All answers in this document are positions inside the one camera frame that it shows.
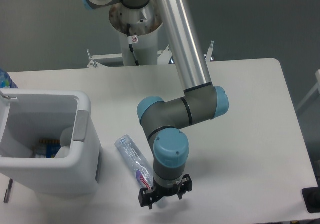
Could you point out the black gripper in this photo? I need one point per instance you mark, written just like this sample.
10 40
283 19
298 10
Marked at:
147 197

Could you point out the clear plastic water bottle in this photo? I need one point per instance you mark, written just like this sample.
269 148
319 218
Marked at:
135 161

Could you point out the clear plastic wrapper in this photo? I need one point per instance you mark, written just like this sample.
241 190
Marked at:
65 142

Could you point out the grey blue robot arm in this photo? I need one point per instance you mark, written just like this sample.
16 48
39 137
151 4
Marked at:
163 121

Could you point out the blue trash inside can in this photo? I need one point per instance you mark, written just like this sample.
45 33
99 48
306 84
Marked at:
46 148

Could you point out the white trash can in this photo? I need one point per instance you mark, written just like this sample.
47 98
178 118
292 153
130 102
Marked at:
26 116

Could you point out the black object at table corner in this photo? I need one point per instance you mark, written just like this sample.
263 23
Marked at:
311 197

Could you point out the dark metal tool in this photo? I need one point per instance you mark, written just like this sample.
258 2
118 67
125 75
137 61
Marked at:
8 191

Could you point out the blue bottle at edge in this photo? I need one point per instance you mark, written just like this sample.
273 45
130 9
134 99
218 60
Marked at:
6 81

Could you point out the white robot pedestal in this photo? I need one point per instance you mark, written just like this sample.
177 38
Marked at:
138 33

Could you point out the white frame at right edge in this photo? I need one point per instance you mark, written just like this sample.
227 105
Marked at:
310 97

